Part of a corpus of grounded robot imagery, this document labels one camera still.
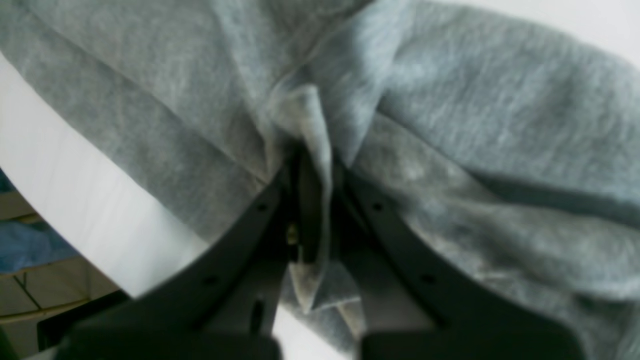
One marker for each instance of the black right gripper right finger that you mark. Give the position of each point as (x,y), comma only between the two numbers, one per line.
(417,305)

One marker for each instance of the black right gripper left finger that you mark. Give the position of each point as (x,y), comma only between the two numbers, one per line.
(221,307)

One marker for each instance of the grey t-shirt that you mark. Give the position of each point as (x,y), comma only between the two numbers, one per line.
(510,148)

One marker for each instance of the blue fabric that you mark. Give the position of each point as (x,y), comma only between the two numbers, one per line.
(27,245)

